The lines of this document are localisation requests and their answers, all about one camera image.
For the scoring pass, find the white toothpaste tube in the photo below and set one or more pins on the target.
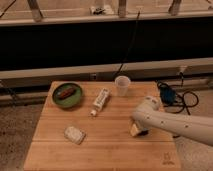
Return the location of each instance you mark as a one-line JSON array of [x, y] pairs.
[[100, 101]]

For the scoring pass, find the white sponge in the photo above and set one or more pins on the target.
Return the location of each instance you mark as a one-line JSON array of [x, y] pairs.
[[74, 134]]

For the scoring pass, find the blue object on floor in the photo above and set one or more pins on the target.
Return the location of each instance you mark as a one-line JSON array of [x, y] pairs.
[[167, 95]]

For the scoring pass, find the green plate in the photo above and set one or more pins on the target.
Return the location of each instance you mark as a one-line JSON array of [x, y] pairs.
[[70, 101]]

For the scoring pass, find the red sausage on plate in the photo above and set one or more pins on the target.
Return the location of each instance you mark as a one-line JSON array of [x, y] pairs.
[[66, 93]]

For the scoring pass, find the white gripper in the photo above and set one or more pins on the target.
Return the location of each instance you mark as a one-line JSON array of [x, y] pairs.
[[137, 127]]

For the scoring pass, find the translucent plastic cup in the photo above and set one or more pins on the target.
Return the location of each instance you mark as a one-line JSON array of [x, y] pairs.
[[122, 84]]

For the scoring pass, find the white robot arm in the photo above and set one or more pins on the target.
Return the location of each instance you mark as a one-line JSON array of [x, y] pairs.
[[196, 128]]

